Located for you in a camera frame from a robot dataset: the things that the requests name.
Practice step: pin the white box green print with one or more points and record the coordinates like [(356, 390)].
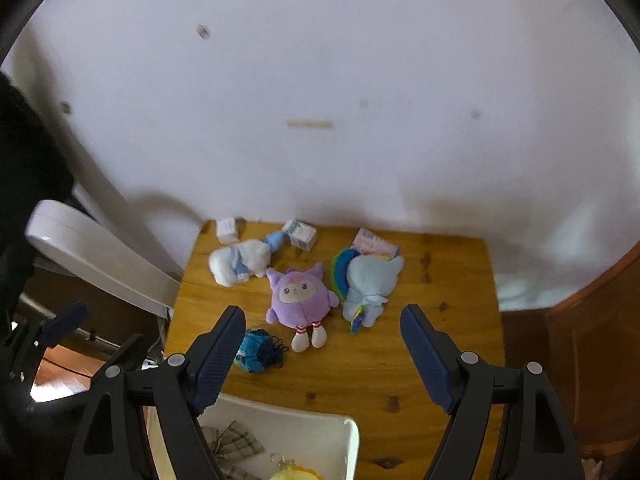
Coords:
[(302, 235)]

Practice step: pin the teal ball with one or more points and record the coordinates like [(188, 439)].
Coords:
[(252, 352)]

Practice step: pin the white bladeless fan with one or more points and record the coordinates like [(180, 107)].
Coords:
[(100, 252)]

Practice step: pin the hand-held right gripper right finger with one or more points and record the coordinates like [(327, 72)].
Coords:
[(425, 355)]

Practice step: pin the wooden cabinet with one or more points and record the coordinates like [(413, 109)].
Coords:
[(590, 350)]

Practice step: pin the white plastic bin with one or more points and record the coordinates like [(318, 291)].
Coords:
[(300, 430)]

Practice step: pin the pink and white packet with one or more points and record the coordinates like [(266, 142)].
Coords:
[(372, 242)]

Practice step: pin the black puffer jacket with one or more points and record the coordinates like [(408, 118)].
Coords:
[(30, 185)]

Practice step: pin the beige tape strip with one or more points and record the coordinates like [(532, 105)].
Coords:
[(309, 124)]

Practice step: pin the brown wooden furniture panel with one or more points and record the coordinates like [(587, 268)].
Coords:
[(110, 317)]

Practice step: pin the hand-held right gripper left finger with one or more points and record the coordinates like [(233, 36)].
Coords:
[(217, 355)]

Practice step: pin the white plush bear blue bow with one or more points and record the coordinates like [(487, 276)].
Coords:
[(235, 260)]

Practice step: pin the purple plush doll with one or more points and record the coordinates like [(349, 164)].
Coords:
[(300, 300)]

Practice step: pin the small white box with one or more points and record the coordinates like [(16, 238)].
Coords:
[(226, 229)]

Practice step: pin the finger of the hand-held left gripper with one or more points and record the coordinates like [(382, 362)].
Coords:
[(67, 321)]

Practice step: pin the plaid fabric pouch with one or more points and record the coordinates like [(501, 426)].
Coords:
[(240, 445)]

